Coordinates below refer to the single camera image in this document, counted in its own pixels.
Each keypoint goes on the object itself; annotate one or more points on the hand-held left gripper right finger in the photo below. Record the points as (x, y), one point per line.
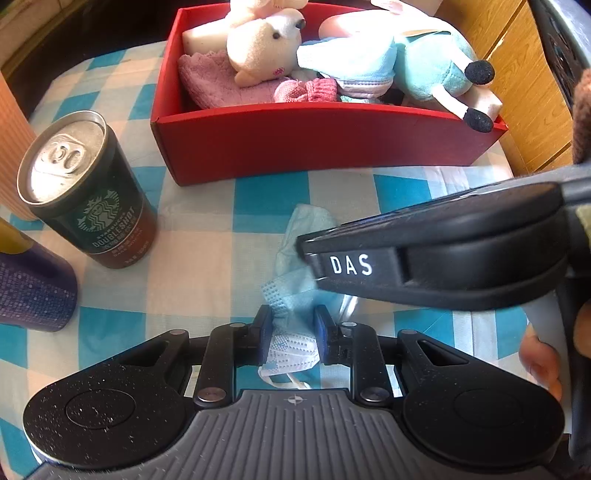
(322, 337)

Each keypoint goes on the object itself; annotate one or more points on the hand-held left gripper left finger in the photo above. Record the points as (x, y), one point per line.
(264, 337)

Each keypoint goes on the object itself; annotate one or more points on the red cardboard box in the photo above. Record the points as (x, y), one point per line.
(314, 138)

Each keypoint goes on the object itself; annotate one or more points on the pink pig plush toy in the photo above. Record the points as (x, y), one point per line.
(425, 60)

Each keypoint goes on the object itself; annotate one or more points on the pink knitted sock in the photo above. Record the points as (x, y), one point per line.
(307, 90)

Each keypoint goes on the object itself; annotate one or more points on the cream bear plush toy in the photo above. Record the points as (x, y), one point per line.
(263, 41)

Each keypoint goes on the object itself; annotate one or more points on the person's right forearm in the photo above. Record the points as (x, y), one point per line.
(582, 120)

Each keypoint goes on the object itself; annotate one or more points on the person's right hand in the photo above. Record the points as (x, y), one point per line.
(540, 360)

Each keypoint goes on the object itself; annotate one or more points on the blue white checked tablecloth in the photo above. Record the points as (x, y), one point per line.
(207, 230)

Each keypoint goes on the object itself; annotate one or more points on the dark green coffee can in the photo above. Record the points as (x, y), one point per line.
(101, 212)

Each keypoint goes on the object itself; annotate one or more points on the dark grey ribbed object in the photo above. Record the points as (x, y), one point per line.
(561, 41)

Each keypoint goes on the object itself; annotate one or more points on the blue drink can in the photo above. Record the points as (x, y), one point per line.
(32, 295)

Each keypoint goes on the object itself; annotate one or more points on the pink towel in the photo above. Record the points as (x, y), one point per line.
(217, 85)

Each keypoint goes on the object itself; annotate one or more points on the orange ribbed cup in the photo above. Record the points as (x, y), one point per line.
(11, 161)

